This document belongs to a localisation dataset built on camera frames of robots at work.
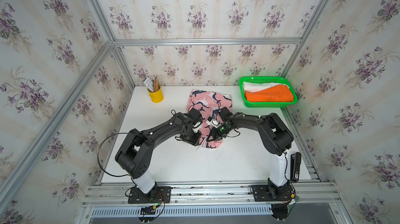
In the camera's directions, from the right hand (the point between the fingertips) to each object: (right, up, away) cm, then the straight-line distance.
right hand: (209, 140), depth 91 cm
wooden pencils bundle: (-36, +37, +13) cm, 53 cm away
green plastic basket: (+44, +39, +24) cm, 63 cm away
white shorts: (+32, +33, +21) cm, 51 cm away
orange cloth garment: (+49, +29, +16) cm, 59 cm away
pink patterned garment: (+1, +21, +17) cm, 27 cm away
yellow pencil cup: (-35, +26, +14) cm, 46 cm away
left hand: (-7, 0, -5) cm, 9 cm away
